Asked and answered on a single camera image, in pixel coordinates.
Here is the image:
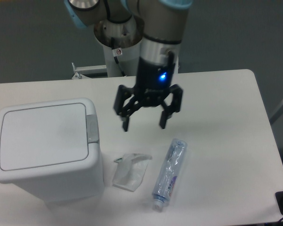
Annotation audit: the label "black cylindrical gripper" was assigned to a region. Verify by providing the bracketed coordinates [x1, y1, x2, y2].
[113, 56, 183, 132]

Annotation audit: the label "white plastic trash can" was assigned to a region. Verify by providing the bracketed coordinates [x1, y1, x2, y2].
[0, 98, 105, 202]

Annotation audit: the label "white trash can lid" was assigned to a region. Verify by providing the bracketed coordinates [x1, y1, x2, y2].
[0, 103, 89, 171]

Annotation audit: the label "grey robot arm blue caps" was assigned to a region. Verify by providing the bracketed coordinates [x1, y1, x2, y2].
[65, 0, 192, 130]

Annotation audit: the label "crumpled clear plastic wrapper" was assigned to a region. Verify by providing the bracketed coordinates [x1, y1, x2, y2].
[112, 153, 152, 192]

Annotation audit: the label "crushed clear plastic bottle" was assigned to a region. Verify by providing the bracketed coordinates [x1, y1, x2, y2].
[152, 138, 187, 212]

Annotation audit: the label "black cable on pedestal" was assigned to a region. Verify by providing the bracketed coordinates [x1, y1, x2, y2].
[111, 37, 127, 77]

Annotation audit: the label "white metal base frame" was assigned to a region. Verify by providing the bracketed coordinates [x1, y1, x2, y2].
[71, 56, 181, 80]

